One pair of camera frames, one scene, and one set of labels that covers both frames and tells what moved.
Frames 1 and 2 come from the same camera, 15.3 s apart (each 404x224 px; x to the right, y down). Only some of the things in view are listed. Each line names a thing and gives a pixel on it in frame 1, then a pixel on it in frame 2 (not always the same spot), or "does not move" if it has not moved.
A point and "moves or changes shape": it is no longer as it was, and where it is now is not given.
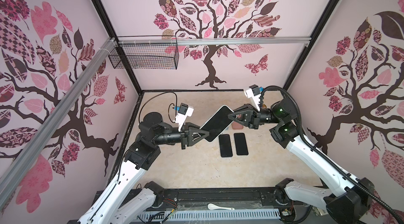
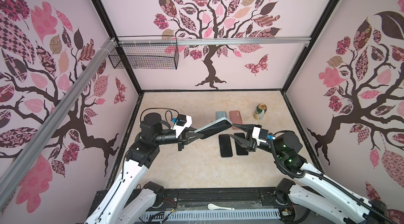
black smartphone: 240,144 does not move
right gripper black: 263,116 to 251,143
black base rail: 260,198 does not move
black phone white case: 218,123 moves or changes shape
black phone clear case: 225,145 does not move
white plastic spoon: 212,206 does not move
